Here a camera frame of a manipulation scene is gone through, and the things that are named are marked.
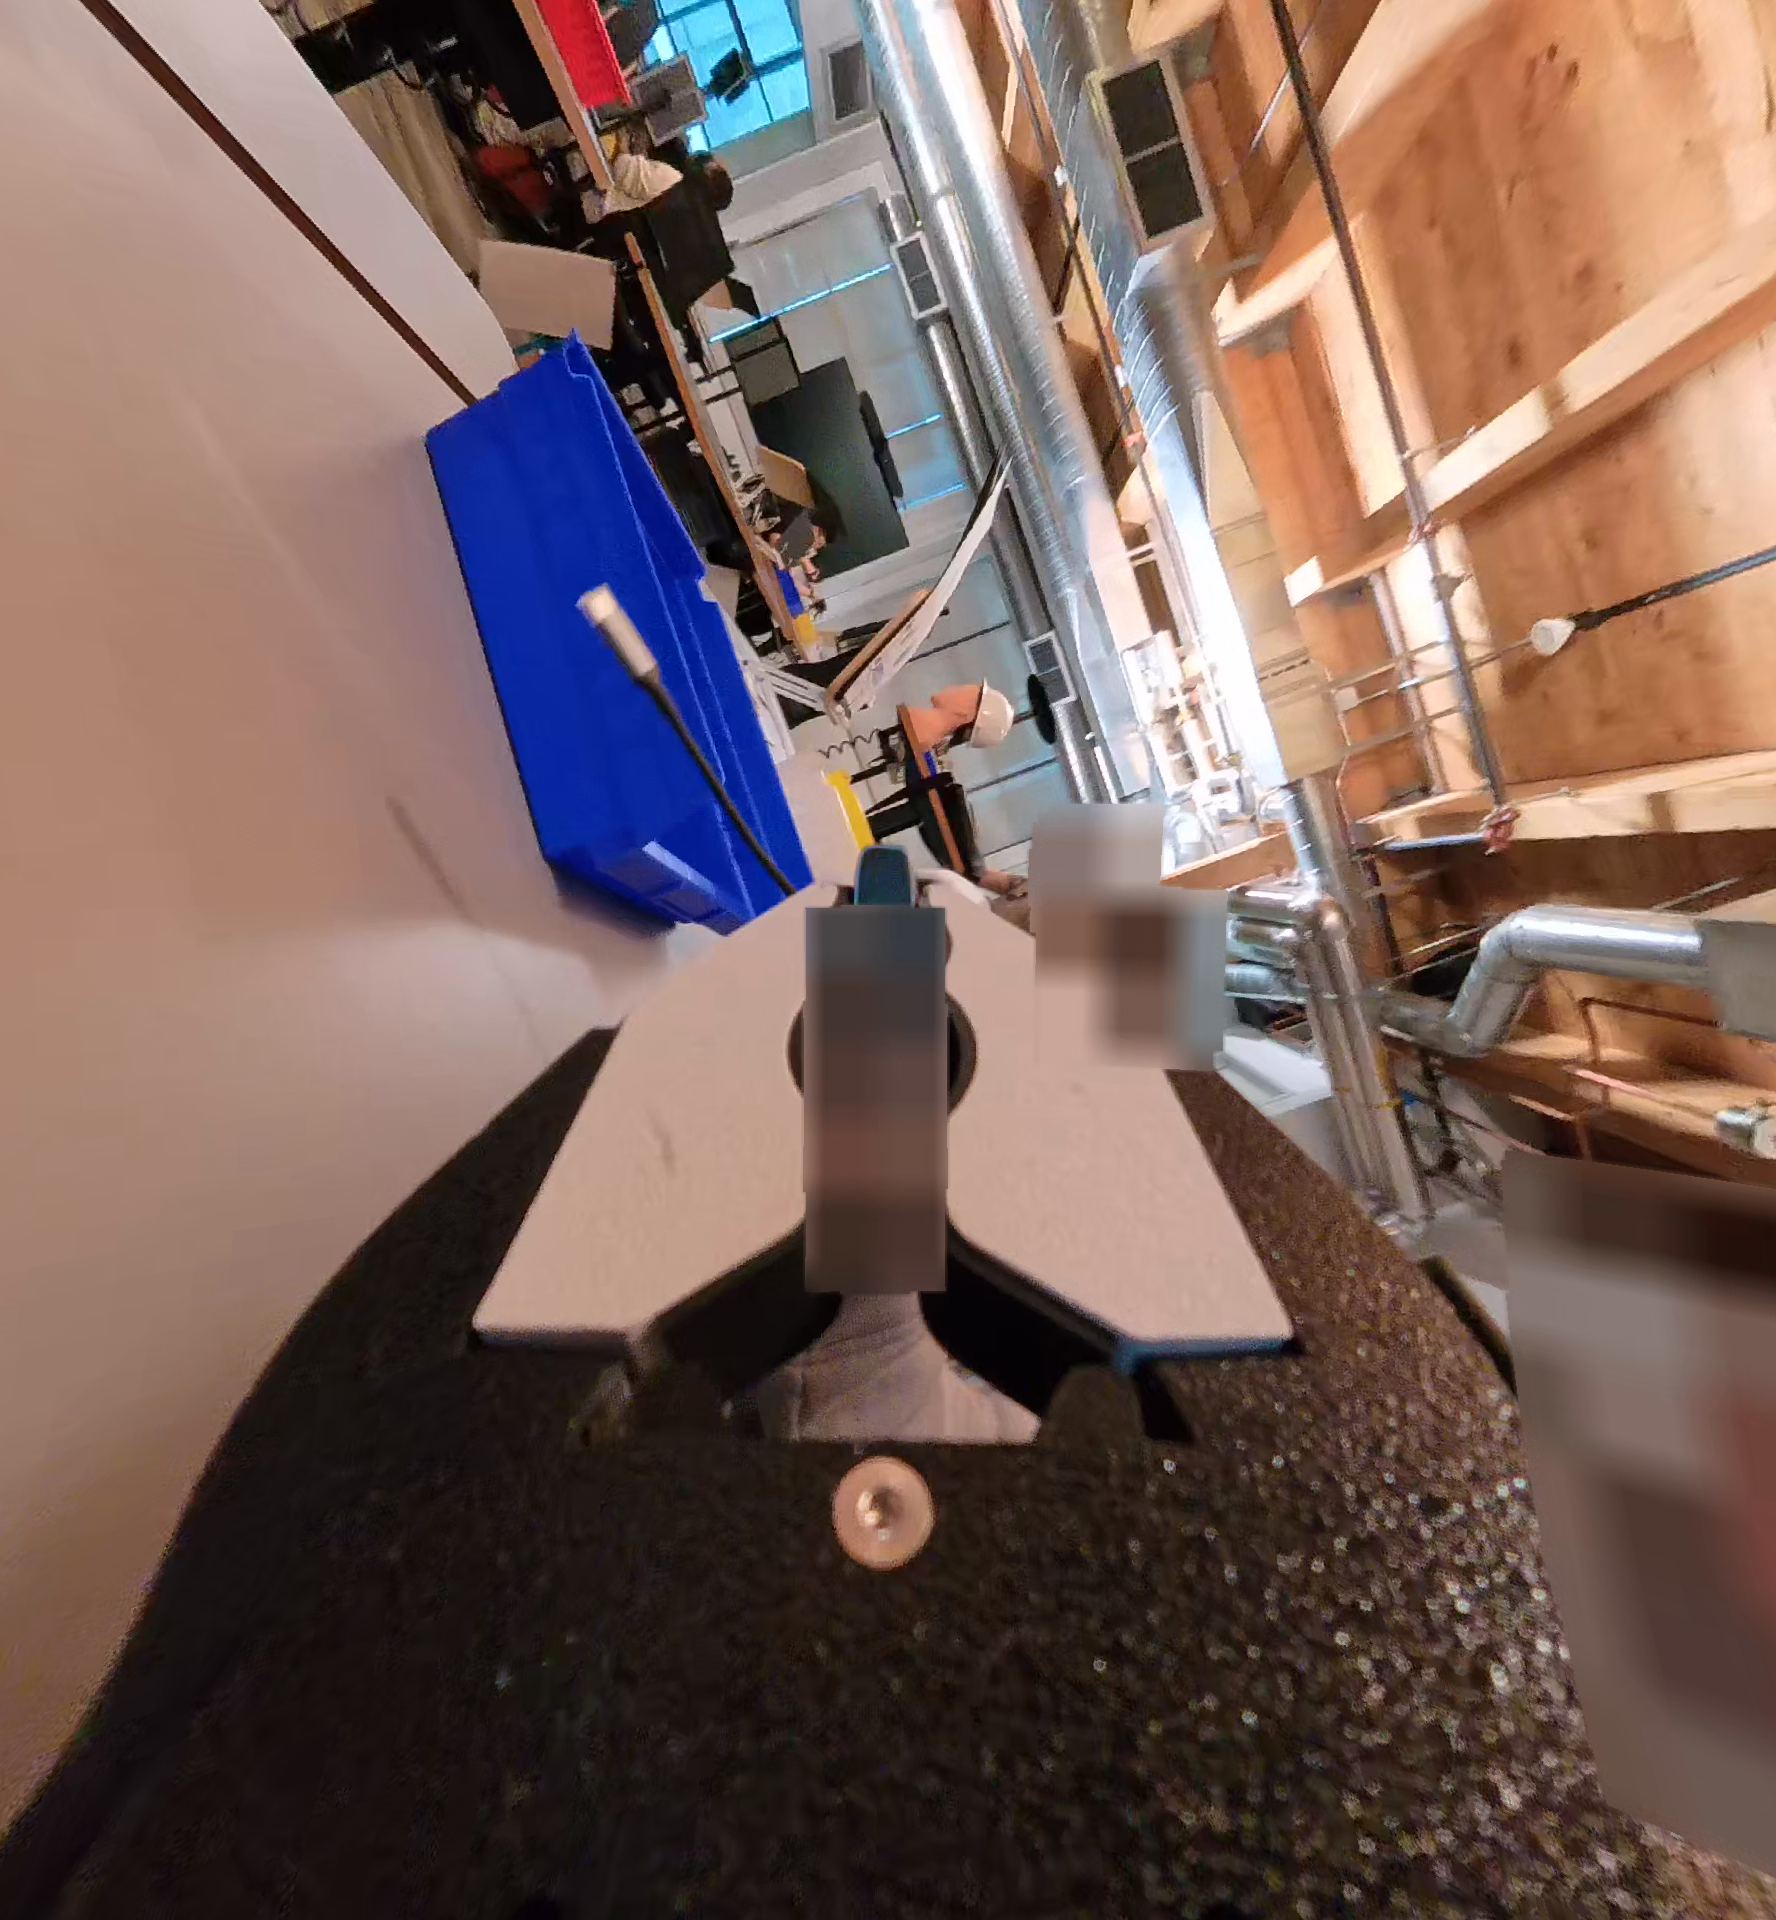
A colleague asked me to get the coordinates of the wooden background table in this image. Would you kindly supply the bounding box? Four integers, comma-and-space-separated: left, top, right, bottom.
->
510, 0, 819, 640

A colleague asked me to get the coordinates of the black ceiling vent grille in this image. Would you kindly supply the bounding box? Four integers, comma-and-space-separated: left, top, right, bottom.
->
1093, 58, 1215, 255

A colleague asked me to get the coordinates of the black monitor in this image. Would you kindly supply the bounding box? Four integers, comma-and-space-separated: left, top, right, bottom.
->
787, 356, 914, 570

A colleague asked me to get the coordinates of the white card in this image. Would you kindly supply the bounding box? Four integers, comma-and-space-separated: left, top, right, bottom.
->
476, 237, 622, 351

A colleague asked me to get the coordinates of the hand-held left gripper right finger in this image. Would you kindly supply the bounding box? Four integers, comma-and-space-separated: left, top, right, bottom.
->
923, 907, 1297, 1414

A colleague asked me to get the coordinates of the red storage crate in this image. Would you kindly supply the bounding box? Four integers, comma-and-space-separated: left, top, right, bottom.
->
543, 0, 635, 107

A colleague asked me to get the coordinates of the silver elbow pipe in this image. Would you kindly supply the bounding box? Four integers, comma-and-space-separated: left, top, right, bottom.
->
1222, 882, 1715, 1221

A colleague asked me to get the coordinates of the large silver duct pipe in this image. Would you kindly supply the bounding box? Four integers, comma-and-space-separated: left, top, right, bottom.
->
855, 0, 1133, 815

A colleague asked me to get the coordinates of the blue plastic bin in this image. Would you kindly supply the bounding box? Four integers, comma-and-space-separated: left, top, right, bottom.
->
423, 331, 819, 936

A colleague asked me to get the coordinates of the thin black cable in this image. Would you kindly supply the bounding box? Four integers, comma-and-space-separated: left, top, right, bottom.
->
577, 585, 923, 915

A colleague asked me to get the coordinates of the wide spiral silver duct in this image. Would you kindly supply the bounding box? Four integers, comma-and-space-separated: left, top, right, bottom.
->
1012, 0, 1318, 789

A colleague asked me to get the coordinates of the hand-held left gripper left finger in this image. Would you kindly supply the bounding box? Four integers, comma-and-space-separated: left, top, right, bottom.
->
472, 885, 842, 1394

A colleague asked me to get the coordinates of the person's clothed body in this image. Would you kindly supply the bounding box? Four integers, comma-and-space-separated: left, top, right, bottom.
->
752, 1295, 1044, 1446

